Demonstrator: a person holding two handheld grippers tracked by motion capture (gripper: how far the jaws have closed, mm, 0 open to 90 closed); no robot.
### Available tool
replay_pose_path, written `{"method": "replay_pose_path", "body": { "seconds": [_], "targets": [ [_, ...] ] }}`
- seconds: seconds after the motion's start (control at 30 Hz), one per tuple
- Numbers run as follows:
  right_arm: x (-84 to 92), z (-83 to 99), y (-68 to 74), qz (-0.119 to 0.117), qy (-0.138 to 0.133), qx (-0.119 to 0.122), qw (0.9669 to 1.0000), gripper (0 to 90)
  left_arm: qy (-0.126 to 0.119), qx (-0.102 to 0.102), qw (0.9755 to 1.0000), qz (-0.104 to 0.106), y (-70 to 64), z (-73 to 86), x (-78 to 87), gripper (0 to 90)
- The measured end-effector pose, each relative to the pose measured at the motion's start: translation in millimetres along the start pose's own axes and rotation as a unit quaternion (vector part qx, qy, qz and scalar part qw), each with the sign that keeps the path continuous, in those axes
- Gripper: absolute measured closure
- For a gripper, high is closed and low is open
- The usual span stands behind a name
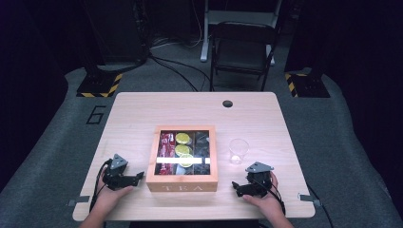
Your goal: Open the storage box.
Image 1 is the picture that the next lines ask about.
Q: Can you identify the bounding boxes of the black stand striped base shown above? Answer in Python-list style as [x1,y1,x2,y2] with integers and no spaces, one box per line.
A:
[284,67,331,99]
[76,47,124,99]

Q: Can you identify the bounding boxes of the black equipment cabinet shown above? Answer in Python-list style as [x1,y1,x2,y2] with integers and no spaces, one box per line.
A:
[84,0,150,65]

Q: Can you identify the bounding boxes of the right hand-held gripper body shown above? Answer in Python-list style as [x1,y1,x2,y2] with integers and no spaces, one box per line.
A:
[245,161,275,198]

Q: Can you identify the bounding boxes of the white floor cable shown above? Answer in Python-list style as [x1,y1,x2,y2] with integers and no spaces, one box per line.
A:
[151,37,203,49]

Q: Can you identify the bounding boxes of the black cable at table edge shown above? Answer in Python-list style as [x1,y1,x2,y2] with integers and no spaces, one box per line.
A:
[307,183,336,228]

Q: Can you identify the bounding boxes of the black folding chair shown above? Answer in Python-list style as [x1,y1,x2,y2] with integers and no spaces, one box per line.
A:
[209,21,279,92]

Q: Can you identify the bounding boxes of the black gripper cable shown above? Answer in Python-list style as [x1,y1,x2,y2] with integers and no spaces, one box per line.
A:
[253,179,287,217]
[89,159,113,213]

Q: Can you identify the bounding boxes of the clear plastic cup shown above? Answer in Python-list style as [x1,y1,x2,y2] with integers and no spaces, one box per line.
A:
[228,138,250,165]

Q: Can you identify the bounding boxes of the wooden tea box glass lid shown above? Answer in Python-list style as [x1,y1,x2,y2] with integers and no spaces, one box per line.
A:
[145,124,220,193]

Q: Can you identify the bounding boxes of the person's right hand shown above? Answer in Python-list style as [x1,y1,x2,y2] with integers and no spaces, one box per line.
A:
[241,172,285,219]

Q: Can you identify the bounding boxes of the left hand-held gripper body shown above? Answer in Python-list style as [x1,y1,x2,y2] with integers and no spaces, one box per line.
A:
[102,153,137,191]

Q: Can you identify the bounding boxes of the pile of red stick packets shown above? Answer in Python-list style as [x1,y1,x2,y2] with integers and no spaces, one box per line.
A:
[157,131,177,176]

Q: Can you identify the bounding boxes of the person's left hand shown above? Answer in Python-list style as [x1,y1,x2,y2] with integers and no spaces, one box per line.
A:
[94,177,134,208]

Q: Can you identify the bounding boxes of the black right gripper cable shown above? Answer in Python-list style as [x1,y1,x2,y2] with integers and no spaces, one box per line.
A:
[253,179,287,217]

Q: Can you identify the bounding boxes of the yellow lid white capsule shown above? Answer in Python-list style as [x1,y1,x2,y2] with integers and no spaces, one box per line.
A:
[174,143,191,158]
[175,132,191,145]
[179,153,195,168]

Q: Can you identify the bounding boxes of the grey tape strip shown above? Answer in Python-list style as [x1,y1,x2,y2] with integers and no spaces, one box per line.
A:
[67,195,91,207]
[298,193,321,207]

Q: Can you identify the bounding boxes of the black floor cables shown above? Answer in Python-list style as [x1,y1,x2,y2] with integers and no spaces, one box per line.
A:
[148,51,212,93]

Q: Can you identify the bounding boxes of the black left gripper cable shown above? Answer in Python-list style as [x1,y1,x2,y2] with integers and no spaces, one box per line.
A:
[89,159,113,213]

